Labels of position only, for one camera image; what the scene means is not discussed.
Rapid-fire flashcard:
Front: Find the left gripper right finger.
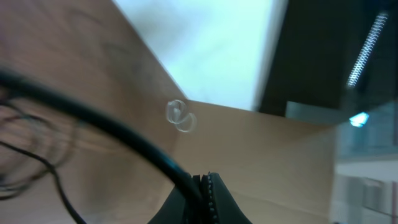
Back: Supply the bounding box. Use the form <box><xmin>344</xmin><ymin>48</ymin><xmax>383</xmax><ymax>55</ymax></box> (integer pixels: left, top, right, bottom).
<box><xmin>200</xmin><ymin>172</ymin><xmax>251</xmax><ymax>224</ymax></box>

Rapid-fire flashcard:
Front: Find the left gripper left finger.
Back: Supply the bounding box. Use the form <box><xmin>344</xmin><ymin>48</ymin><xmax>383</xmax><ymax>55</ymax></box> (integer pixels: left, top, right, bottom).
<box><xmin>148</xmin><ymin>187</ymin><xmax>201</xmax><ymax>224</ymax></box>

